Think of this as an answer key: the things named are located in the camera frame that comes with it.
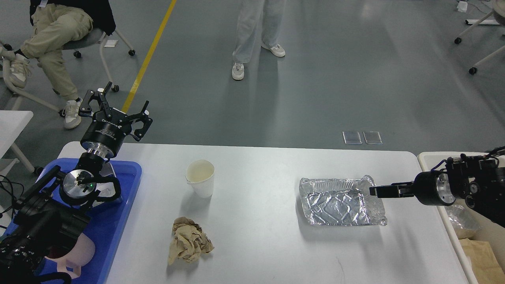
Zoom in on crumpled clear plastic bag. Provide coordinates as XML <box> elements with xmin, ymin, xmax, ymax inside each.
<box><xmin>445</xmin><ymin>203</ymin><xmax>482</xmax><ymax>239</ymax></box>

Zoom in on seated person khaki trousers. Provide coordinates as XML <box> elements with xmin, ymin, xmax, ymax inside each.
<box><xmin>0</xmin><ymin>0</ymin><xmax>116</xmax><ymax>130</ymax></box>

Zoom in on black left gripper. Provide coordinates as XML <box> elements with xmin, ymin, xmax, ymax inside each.
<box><xmin>78</xmin><ymin>82</ymin><xmax>153</xmax><ymax>159</ymax></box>

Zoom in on blue plastic tray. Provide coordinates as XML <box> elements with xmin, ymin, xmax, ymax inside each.
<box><xmin>71</xmin><ymin>161</ymin><xmax>142</xmax><ymax>284</ymax></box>

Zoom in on stainless steel rectangular tin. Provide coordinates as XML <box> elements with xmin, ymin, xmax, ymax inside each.
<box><xmin>93</xmin><ymin>163</ymin><xmax>123</xmax><ymax>206</ymax></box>

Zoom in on clear floor plate right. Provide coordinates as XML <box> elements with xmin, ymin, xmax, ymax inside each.
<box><xmin>363</xmin><ymin>131</ymin><xmax>383</xmax><ymax>144</ymax></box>

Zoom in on white side table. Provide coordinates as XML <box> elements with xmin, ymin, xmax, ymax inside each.
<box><xmin>0</xmin><ymin>110</ymin><xmax>43</xmax><ymax>176</ymax></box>

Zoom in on clear floor plate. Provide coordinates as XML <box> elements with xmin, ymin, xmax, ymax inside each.
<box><xmin>363</xmin><ymin>131</ymin><xmax>383</xmax><ymax>144</ymax></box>
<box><xmin>342</xmin><ymin>131</ymin><xmax>363</xmax><ymax>145</ymax></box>

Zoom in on white paper cup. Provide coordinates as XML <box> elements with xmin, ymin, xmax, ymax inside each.
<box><xmin>185</xmin><ymin>159</ymin><xmax>215</xmax><ymax>198</ymax></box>

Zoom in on white chair base right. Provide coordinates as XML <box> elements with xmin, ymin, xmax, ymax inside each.
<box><xmin>454</xmin><ymin>0</ymin><xmax>505</xmax><ymax>75</ymax></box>

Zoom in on clear floor plate left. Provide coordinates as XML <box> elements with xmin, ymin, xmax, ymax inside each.
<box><xmin>342</xmin><ymin>131</ymin><xmax>363</xmax><ymax>145</ymax></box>

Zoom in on aluminium foil tray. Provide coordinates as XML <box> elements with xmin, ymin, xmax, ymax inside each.
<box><xmin>298</xmin><ymin>176</ymin><xmax>388</xmax><ymax>227</ymax></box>

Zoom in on grey wheeled chair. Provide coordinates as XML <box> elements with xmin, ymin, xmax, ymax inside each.
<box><xmin>1</xmin><ymin>28</ymin><xmax>119</xmax><ymax>114</ymax></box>

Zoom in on crumpled brown paper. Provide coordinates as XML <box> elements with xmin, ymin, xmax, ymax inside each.
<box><xmin>167</xmin><ymin>217</ymin><xmax>214</xmax><ymax>265</ymax></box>

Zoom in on white plastic bin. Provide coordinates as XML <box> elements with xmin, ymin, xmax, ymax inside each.
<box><xmin>417</xmin><ymin>151</ymin><xmax>505</xmax><ymax>284</ymax></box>

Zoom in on standing person in jeans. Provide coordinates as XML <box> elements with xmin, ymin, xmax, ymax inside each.
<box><xmin>231</xmin><ymin>0</ymin><xmax>287</xmax><ymax>81</ymax></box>

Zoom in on pink plastic mug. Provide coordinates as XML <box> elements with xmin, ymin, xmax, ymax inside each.
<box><xmin>45</xmin><ymin>233</ymin><xmax>95</xmax><ymax>279</ymax></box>

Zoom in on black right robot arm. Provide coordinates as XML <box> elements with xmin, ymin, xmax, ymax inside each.
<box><xmin>369</xmin><ymin>147</ymin><xmax>505</xmax><ymax>227</ymax></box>

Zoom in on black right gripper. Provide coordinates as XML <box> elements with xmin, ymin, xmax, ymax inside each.
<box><xmin>369</xmin><ymin>171</ymin><xmax>456</xmax><ymax>206</ymax></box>

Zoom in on brown paper bag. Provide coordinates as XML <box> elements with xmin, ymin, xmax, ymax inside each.
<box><xmin>459</xmin><ymin>238</ymin><xmax>505</xmax><ymax>284</ymax></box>

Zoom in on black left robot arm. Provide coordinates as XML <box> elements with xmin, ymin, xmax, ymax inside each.
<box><xmin>1</xmin><ymin>82</ymin><xmax>153</xmax><ymax>284</ymax></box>

